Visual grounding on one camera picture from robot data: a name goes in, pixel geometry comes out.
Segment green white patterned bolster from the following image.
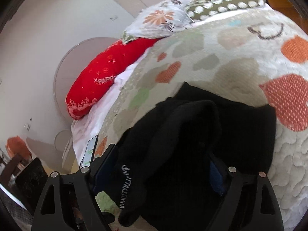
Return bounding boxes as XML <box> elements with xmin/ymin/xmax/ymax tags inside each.
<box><xmin>185</xmin><ymin>0</ymin><xmax>266</xmax><ymax>23</ymax></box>

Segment red long pillow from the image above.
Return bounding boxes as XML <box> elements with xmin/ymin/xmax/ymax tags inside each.
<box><xmin>65</xmin><ymin>36</ymin><xmax>162</xmax><ymax>120</ymax></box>

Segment round beige headboard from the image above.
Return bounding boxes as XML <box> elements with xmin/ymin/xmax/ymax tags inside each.
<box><xmin>53</xmin><ymin>37</ymin><xmax>117</xmax><ymax>125</ymax></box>

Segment black pants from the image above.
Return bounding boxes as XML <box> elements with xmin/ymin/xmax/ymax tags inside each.
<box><xmin>97</xmin><ymin>83</ymin><xmax>277</xmax><ymax>230</ymax></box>

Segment pink white bed sheet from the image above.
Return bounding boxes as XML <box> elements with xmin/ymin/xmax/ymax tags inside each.
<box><xmin>71</xmin><ymin>48</ymin><xmax>151</xmax><ymax>164</ymax></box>

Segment red stool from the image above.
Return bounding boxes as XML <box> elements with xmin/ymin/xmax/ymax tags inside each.
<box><xmin>6</xmin><ymin>136</ymin><xmax>32</xmax><ymax>161</ymax></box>

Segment heart pattern quilt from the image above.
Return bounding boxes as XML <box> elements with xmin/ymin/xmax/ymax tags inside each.
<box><xmin>98</xmin><ymin>9</ymin><xmax>307</xmax><ymax>230</ymax></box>

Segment white floral pillow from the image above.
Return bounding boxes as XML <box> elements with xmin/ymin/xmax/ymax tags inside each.
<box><xmin>122</xmin><ymin>0</ymin><xmax>193</xmax><ymax>44</ymax></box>

